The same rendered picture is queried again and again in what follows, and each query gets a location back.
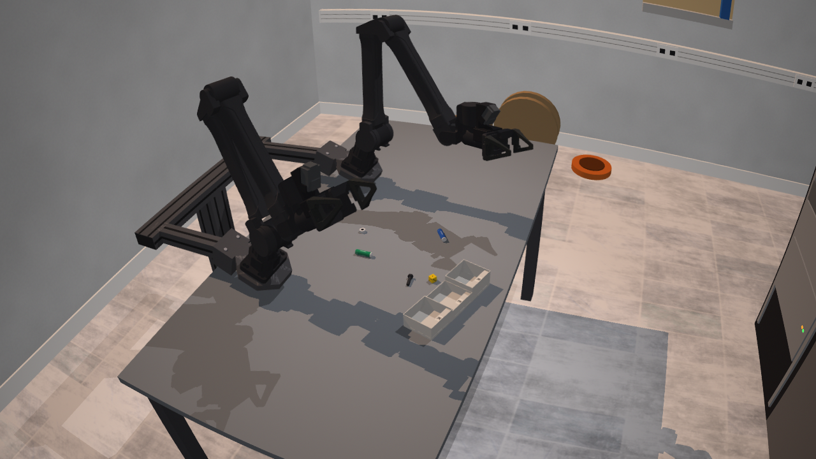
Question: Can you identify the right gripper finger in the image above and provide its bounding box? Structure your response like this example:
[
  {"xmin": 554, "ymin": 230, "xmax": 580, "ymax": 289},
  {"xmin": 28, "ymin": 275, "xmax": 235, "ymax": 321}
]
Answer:
[
  {"xmin": 348, "ymin": 178, "xmax": 377, "ymax": 210},
  {"xmin": 307, "ymin": 196, "xmax": 343, "ymax": 231}
]

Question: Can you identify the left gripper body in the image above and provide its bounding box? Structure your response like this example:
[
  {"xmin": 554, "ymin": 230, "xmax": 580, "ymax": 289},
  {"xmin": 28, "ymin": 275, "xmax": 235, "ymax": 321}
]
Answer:
[{"xmin": 473, "ymin": 128, "xmax": 514, "ymax": 160}]

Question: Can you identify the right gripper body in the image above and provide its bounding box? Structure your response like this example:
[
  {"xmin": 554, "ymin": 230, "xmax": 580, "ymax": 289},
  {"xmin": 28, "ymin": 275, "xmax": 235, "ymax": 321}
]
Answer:
[{"xmin": 307, "ymin": 181, "xmax": 357, "ymax": 231}]

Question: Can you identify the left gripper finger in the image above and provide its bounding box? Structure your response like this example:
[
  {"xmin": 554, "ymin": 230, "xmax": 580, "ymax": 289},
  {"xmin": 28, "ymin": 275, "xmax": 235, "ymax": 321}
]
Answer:
[
  {"xmin": 513, "ymin": 129, "xmax": 534, "ymax": 153},
  {"xmin": 484, "ymin": 135, "xmax": 511, "ymax": 161}
]

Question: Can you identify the row of three labelled bins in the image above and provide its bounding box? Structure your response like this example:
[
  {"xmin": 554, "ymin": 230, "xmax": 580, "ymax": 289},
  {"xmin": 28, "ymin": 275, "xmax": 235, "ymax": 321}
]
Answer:
[{"xmin": 403, "ymin": 260, "xmax": 490, "ymax": 340}]

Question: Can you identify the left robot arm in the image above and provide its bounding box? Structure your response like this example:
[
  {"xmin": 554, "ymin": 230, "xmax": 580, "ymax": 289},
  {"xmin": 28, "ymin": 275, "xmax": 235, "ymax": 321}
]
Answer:
[{"xmin": 340, "ymin": 15, "xmax": 502, "ymax": 177}]

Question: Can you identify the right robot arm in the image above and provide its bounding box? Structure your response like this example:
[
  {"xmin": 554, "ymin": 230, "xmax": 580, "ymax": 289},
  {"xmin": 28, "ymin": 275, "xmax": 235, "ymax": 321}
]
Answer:
[{"xmin": 197, "ymin": 76, "xmax": 333, "ymax": 284}]

